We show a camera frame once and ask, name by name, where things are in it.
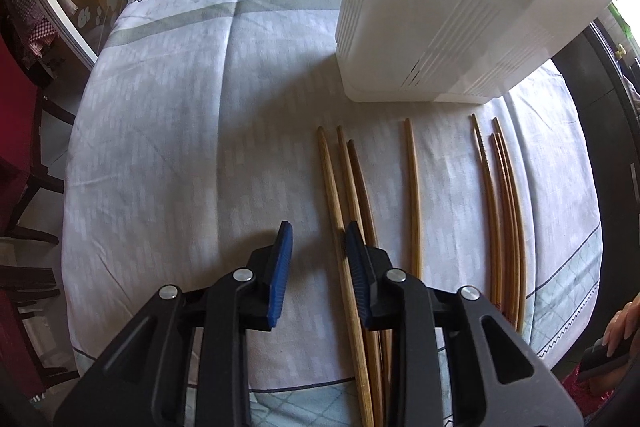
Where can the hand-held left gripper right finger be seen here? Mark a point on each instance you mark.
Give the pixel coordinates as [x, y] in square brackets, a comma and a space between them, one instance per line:
[356, 277]

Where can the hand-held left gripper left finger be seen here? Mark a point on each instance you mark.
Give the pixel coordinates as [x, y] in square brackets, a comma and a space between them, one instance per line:
[280, 277]

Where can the light wooden chopstick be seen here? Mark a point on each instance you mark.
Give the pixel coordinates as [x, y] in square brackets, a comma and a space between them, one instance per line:
[414, 207]
[330, 202]
[347, 177]

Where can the brown wooden chopstick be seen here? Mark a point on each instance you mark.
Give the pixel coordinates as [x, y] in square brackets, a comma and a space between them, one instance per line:
[362, 192]

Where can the white plastic utensil holder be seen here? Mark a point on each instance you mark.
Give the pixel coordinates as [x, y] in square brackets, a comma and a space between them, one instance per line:
[450, 7]

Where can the person's right hand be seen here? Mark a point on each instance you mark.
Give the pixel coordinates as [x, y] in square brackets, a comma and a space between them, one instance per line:
[625, 327]

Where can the pink patterned clothing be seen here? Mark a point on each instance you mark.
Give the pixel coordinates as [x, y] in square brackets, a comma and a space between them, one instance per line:
[582, 389]

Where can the dark green sink cabinet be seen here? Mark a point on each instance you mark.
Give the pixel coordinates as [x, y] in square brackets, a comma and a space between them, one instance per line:
[600, 157]

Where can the red cushioned wooden chair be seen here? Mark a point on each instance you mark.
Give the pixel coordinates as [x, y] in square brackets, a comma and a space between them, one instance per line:
[20, 337]
[20, 132]

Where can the small yellow sink item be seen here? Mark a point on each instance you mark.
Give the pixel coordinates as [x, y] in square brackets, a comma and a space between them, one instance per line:
[622, 52]

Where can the green windowsill item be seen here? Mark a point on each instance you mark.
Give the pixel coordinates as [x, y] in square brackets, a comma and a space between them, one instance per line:
[620, 19]

